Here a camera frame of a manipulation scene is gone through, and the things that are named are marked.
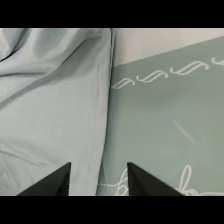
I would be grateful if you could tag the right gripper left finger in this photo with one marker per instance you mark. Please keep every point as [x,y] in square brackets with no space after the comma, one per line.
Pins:
[56,184]

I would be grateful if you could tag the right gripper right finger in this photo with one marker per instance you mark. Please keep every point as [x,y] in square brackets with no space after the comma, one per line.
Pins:
[143,183]

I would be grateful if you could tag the pale blue shirt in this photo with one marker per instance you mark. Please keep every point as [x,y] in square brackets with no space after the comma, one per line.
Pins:
[50,106]

